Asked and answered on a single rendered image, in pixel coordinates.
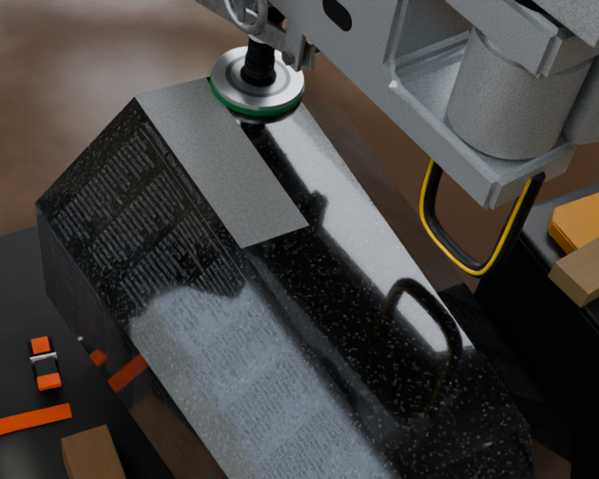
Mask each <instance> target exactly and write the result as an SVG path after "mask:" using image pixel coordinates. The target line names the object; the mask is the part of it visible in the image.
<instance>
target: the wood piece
mask: <svg viewBox="0 0 599 479"><path fill-rule="evenodd" d="M548 277H549V278H550V279H551V280H552V281H553V282H554V283H555V284H556V285H557V286H558V287H559V288H560V289H561V290H562V291H563V292H564V293H565V294H566V295H567V296H568V297H569V298H570V299H572V300H573V301H574V302H575V303H576V304H577V305H578V306H579V307H580V308H582V307H583V306H585V305H587V304H588V303H590V302H591V301H593V300H595V299H596V298H598V297H599V237H598V238H596V239H594V240H592V241H591V242H589V243H587V244H585V245H584V246H582V247H580V248H579V249H577V250H575V251H573V252H572V253H570V254H568V255H567V256H565V257H563V258H561V259H559V260H558V261H556V262H555V263H554V264H553V266H552V268H551V271H550V273H549V275H548Z"/></svg>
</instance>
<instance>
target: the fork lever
mask: <svg viewBox="0 0 599 479"><path fill-rule="evenodd" d="M194 1H196V2H197V3H199V4H201V5H202V6H204V7H206V8H207V9H209V10H211V11H213V12H215V13H216V14H218V15H220V17H222V18H224V19H225V20H227V21H229V22H231V23H232V24H234V23H233V22H232V20H231V18H230V17H229V15H228V13H227V11H226V9H225V6H224V4H223V0H194ZM257 19H258V14H257V13H255V12H254V11H252V10H250V9H248V8H246V14H245V23H247V24H248V25H254V24H255V23H256V22H257ZM234 25H235V24H234ZM251 35H253V36H255V37H256V38H258V39H260V40H261V41H263V42H264V43H265V44H267V45H269V46H270V47H272V48H274V49H276V50H278V51H279V52H281V59H282V61H283V62H284V63H285V65H286V66H289V65H292V64H294V57H293V54H292V53H291V52H290V50H289V49H288V50H285V51H283V50H284V43H285V36H286V29H283V28H282V27H280V26H278V25H276V24H274V23H273V22H271V21H269V20H266V23H265V26H264V28H263V29H262V31H260V32H259V33H257V34H251ZM318 52H320V50H319V49H318V48H317V47H316V46H315V45H314V44H313V43H311V44H309V43H308V42H305V48H304V53H303V59H302V65H303V66H305V67H307V68H309V69H310V70H312V69H315V53H318Z"/></svg>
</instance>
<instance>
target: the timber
mask: <svg viewBox="0 0 599 479"><path fill-rule="evenodd" d="M61 445H62V453H63V460H64V464H65V467H66V470H67V473H68V478H69V479H127V478H126V474H125V471H124V468H123V466H122V463H121V460H120V457H119V455H118V452H117V450H116V448H115V445H114V442H113V439H112V437H111V434H110V431H109V428H108V426H107V424H105V425H103V426H99V427H96V428H93V429H90V430H87V431H82V432H79V433H76V434H73V435H70V436H67V437H64V438H62V439H61Z"/></svg>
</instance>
